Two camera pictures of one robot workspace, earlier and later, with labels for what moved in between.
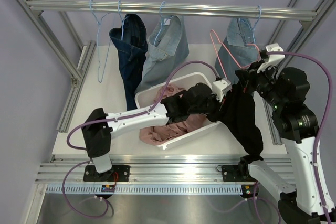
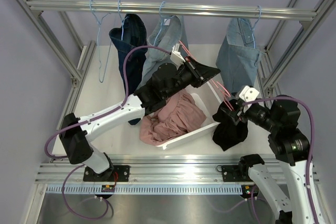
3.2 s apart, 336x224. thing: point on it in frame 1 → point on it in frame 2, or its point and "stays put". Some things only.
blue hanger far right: [253, 29] stays put
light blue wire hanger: [98, 24] stays put
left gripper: [217, 104] → [200, 73]
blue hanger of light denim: [161, 22] stays put
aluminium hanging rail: [173, 9] stays put
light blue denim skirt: [167, 46] stays put
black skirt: [236, 112] → [225, 132]
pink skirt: [161, 134] stays put
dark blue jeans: [132, 36] stays put
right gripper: [249, 76] → [241, 111]
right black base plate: [231, 173] stays put
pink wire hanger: [244, 66] → [223, 90]
